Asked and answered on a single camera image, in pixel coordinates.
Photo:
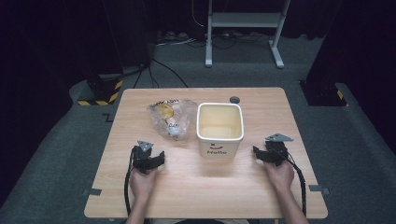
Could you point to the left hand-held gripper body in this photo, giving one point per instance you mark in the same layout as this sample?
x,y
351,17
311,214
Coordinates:
x,y
143,157

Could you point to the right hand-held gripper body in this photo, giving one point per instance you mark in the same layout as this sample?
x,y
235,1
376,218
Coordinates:
x,y
277,149

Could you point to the clear plastic bag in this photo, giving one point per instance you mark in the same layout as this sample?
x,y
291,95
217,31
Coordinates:
x,y
174,121

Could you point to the cream plastic trash bin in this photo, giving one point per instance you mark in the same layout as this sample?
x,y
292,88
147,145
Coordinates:
x,y
219,149

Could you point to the person's left hand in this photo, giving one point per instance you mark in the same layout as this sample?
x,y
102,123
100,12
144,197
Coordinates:
x,y
141,185

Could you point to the person's right hand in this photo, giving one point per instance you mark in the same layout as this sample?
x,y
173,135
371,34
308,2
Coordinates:
x,y
280,177

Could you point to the black yellow striped stand base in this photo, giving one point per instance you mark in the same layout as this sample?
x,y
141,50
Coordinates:
x,y
104,90
323,93

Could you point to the dark curtain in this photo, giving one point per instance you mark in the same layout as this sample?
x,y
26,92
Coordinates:
x,y
361,46

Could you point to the grey table edge bracket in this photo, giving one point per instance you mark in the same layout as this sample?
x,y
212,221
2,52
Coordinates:
x,y
319,188
92,192

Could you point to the white metal stand frame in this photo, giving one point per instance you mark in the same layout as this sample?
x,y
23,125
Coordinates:
x,y
246,20

